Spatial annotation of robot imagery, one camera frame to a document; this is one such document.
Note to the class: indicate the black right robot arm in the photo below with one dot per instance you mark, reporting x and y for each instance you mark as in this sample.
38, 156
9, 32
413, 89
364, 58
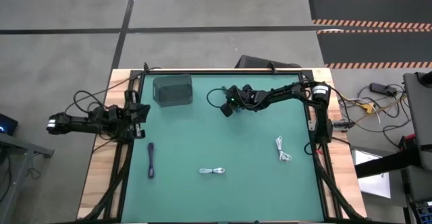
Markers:
287, 94

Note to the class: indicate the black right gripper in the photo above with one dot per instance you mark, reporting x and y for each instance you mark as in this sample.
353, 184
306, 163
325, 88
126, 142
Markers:
253, 100

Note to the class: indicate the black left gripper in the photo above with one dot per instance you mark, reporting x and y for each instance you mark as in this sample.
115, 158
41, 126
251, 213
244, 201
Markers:
118, 114

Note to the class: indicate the grey cart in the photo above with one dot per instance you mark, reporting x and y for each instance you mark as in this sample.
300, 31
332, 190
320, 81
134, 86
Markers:
420, 116

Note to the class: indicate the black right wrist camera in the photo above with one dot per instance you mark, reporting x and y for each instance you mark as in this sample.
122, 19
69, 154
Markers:
228, 110

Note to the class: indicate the grey translucent plastic bin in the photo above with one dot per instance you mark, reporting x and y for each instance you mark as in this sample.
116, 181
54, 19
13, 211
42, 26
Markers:
173, 89

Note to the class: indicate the black hazard-striped floor ramp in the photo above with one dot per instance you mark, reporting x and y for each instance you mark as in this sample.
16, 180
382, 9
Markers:
374, 48
368, 9

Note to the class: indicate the white paper sheet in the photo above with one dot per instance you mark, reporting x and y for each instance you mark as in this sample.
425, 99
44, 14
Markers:
373, 180

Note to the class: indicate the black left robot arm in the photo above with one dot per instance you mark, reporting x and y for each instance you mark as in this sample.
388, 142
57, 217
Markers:
74, 122

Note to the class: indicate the black power strip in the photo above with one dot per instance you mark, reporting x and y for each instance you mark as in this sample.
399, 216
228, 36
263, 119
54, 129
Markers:
383, 88

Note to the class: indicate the grey metal desk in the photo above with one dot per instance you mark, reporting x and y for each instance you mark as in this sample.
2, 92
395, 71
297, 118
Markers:
20, 156

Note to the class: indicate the green table mat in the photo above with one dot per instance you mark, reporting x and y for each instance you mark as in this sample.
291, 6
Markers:
219, 183

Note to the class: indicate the black monitor behind table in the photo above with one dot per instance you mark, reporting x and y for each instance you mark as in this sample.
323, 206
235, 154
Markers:
256, 62

